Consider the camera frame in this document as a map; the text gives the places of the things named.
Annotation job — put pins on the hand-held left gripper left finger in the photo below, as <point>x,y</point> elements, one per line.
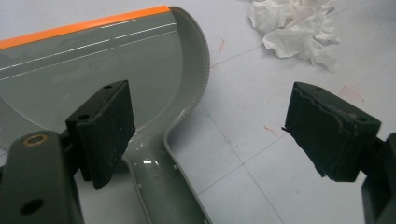
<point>102,133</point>

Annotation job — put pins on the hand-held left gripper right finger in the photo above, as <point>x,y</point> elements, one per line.
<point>327,133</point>

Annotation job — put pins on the grey dustpan with orange edge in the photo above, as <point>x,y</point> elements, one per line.
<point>93,71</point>

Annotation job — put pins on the white tissue paper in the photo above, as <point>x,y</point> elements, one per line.
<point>295,31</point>

